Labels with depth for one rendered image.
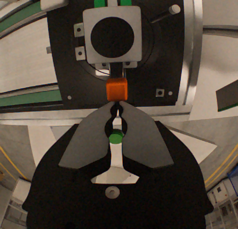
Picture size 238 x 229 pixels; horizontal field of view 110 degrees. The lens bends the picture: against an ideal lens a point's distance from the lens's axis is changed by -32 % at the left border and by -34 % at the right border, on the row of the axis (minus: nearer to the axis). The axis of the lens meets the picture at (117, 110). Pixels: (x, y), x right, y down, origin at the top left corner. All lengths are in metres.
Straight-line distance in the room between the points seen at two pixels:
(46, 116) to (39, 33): 0.20
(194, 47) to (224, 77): 0.25
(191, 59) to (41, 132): 0.56
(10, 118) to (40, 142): 0.22
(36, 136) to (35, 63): 0.35
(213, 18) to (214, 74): 0.18
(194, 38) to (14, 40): 0.41
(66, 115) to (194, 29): 0.33
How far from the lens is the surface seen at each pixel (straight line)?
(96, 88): 0.23
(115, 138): 0.30
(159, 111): 0.28
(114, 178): 0.58
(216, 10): 0.45
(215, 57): 0.44
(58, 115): 0.31
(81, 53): 0.19
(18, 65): 0.38
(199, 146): 0.64
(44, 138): 0.57
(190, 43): 0.26
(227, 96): 0.26
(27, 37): 0.35
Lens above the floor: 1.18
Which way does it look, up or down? 58 degrees down
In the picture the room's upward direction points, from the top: 178 degrees counter-clockwise
